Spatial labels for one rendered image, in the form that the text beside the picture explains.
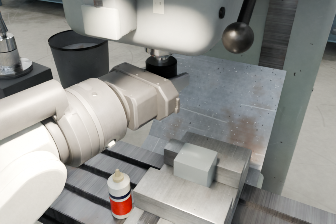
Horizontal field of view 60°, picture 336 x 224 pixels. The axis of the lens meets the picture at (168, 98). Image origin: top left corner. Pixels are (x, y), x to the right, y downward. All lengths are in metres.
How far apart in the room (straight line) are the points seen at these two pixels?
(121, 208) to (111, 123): 0.26
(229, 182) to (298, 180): 1.59
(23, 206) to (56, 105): 0.10
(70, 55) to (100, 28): 2.02
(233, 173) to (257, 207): 0.13
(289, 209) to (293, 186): 1.43
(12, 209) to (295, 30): 0.65
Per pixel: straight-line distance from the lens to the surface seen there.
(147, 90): 0.37
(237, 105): 0.80
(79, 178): 0.69
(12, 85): 0.69
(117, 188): 0.54
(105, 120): 0.33
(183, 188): 0.49
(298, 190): 2.07
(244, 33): 0.28
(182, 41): 0.30
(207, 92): 0.81
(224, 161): 0.55
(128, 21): 0.30
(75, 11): 0.37
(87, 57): 2.31
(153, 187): 0.50
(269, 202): 0.65
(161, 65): 0.42
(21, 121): 0.30
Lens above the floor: 1.44
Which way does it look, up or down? 31 degrees down
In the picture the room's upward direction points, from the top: straight up
